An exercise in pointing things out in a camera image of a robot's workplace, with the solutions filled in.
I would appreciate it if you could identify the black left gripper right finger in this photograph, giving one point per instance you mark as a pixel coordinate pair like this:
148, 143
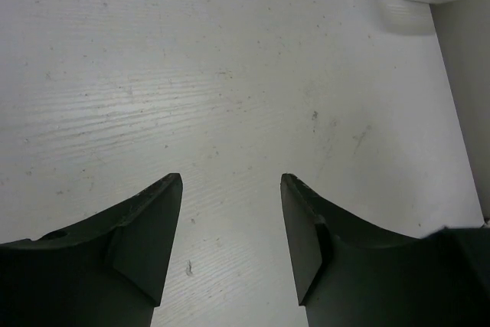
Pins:
350, 272

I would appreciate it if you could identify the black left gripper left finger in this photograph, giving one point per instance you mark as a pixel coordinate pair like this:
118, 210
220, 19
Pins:
106, 270

